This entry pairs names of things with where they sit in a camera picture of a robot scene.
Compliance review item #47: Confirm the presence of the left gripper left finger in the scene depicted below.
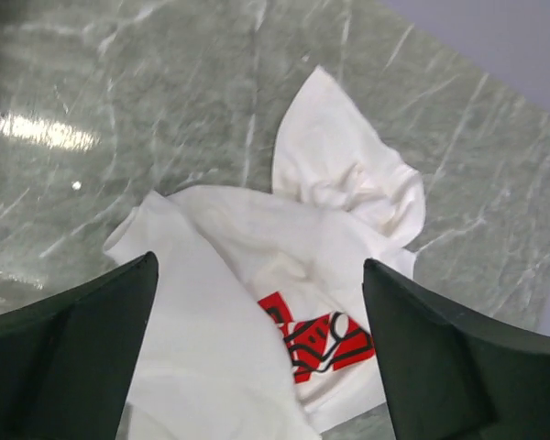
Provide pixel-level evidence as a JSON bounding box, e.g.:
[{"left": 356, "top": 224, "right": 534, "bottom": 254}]
[{"left": 0, "top": 252, "right": 159, "bottom": 439}]

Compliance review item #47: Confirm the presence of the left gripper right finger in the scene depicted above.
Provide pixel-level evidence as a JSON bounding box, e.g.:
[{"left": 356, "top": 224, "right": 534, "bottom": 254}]
[{"left": 363, "top": 259, "right": 550, "bottom": 439}]

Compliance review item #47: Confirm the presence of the white t shirt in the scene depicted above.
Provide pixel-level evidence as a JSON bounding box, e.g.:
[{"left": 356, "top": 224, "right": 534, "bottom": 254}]
[{"left": 104, "top": 68, "right": 426, "bottom": 439}]

